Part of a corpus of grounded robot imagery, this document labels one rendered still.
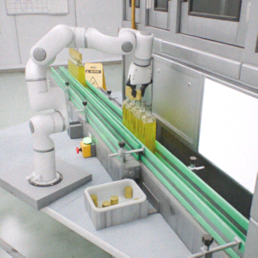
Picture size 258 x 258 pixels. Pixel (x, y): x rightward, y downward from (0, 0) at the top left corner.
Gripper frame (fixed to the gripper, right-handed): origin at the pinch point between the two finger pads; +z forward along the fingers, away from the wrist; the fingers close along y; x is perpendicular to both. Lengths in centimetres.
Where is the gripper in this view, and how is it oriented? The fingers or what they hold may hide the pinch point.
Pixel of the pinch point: (137, 92)
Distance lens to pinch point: 159.6
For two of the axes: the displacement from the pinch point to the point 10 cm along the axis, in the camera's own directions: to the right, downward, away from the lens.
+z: -1.0, 8.0, 6.0
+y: -9.2, 1.5, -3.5
